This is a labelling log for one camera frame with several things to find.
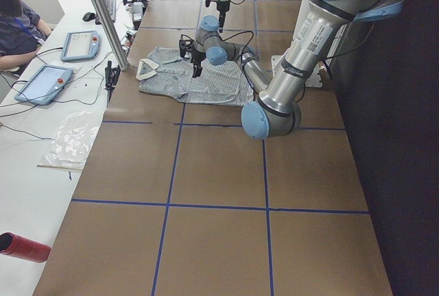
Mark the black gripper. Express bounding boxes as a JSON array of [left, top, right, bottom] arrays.
[[191, 47, 206, 77], [217, 1, 229, 33]]

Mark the striped navy white polo shirt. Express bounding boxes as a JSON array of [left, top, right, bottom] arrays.
[[136, 47, 253, 107]]

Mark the black clamp tool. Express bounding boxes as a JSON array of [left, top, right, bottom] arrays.
[[104, 60, 121, 104]]

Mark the black keyboard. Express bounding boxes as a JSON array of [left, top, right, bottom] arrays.
[[103, 0, 117, 23]]

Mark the far teach pendant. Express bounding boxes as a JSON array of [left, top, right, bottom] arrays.
[[60, 30, 100, 62]]

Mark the teach pendant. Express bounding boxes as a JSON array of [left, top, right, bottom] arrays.
[[60, 30, 100, 62], [14, 64, 73, 106]]

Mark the black computer mouse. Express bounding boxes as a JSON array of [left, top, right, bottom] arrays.
[[82, 12, 95, 22]]

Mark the clear plastic bag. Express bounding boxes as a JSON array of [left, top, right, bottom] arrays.
[[37, 110, 103, 171]]

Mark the near teach pendant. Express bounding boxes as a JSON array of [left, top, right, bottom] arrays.
[[14, 64, 73, 106]]

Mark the seated person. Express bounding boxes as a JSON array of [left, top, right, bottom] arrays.
[[1, 0, 52, 71]]

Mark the red cylinder bottle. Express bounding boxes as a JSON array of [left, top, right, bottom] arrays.
[[1, 232, 51, 263]]

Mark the aluminium frame post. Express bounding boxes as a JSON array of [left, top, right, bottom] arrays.
[[91, 0, 129, 71]]

